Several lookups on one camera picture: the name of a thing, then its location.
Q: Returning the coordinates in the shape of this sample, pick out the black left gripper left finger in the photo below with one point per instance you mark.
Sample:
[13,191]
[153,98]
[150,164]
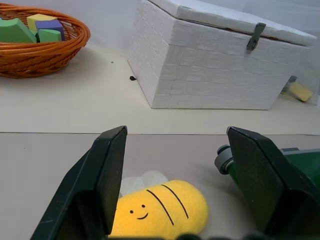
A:
[97,185]

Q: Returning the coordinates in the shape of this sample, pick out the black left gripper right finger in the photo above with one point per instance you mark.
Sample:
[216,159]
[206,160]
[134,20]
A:
[262,180]

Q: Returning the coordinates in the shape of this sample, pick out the yellow plush bee toy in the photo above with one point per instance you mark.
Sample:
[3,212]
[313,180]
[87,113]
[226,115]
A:
[160,210]

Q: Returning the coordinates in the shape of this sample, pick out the yellow sponge in clear bag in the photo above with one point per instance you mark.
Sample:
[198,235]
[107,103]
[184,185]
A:
[298,91]

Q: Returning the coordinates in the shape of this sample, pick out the white wooden chest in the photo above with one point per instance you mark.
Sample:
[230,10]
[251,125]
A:
[212,62]

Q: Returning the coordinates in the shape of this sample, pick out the orange wicker basket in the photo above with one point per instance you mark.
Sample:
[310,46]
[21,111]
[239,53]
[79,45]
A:
[42,53]

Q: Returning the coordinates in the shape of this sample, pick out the grey metal chest latch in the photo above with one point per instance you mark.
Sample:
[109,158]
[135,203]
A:
[255,36]

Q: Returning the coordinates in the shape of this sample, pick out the small green foam block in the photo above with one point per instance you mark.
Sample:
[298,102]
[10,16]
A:
[49,36]

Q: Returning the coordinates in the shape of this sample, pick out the purple foam block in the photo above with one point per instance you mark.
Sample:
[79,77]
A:
[50,27]

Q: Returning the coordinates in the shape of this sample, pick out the yellow foam block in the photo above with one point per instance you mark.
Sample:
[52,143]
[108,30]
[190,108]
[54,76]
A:
[37,21]

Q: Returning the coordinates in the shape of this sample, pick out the large green foam block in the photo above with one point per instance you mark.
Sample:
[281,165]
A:
[13,31]

